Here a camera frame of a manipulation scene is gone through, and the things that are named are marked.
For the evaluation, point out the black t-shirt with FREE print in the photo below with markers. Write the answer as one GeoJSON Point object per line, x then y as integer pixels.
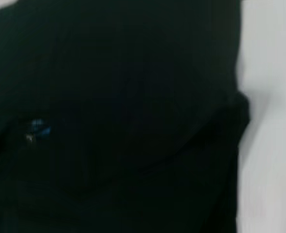
{"type": "Point", "coordinates": [108, 97]}

